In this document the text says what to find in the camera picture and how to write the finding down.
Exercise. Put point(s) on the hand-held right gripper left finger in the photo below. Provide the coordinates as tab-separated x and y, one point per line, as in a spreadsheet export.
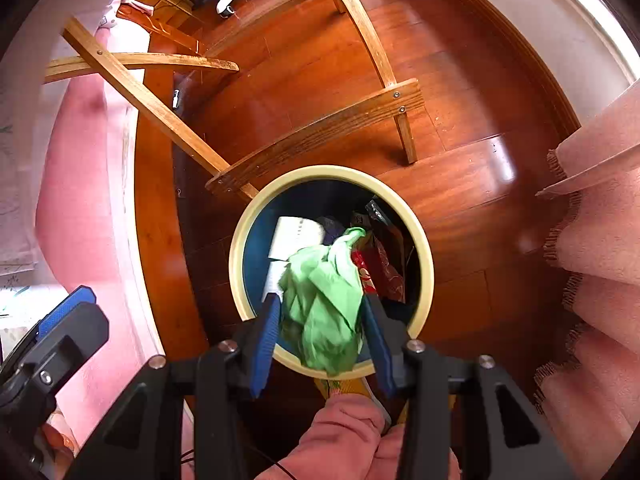
267	340

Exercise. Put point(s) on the round bin with cream rim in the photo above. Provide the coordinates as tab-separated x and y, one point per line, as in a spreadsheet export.
330	172

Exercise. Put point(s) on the tree print tablecloth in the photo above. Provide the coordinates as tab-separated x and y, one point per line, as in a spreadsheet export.
12	210

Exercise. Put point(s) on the yellow slipper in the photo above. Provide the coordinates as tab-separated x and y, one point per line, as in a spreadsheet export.
350	386

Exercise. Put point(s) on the pink cloth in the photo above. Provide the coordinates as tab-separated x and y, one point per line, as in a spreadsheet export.
80	210

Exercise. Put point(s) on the green plastic bag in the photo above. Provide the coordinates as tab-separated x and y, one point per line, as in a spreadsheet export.
325	300

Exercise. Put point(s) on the red snack bag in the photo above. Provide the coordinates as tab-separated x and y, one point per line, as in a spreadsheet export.
380	270

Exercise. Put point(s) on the person's left hand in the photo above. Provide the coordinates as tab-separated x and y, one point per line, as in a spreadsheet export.
60	435

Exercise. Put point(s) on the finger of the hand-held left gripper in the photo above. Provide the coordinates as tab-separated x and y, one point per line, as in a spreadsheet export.
65	310

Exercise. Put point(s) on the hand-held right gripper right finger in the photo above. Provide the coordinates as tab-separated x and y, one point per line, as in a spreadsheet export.
377	345

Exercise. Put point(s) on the dark plastic wrapper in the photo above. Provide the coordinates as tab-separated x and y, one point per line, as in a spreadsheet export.
379	212

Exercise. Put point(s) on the pink fringed blanket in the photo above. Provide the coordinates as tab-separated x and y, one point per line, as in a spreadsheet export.
600	260

